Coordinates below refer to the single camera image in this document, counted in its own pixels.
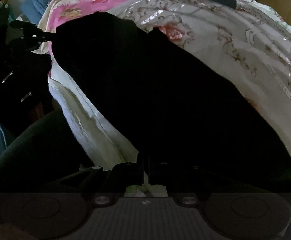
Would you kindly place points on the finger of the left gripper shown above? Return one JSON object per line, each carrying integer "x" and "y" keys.
{"x": 27, "y": 28}
{"x": 39, "y": 38}

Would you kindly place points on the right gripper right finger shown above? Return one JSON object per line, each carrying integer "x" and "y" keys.
{"x": 179, "y": 180}

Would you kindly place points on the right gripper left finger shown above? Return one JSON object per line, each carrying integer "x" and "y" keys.
{"x": 97, "y": 182}

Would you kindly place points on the black pants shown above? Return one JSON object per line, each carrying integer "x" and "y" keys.
{"x": 173, "y": 108}

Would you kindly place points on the floral satin bedspread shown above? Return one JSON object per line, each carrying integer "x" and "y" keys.
{"x": 245, "y": 45}

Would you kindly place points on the black phone on bed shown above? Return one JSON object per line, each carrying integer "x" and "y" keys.
{"x": 228, "y": 3}

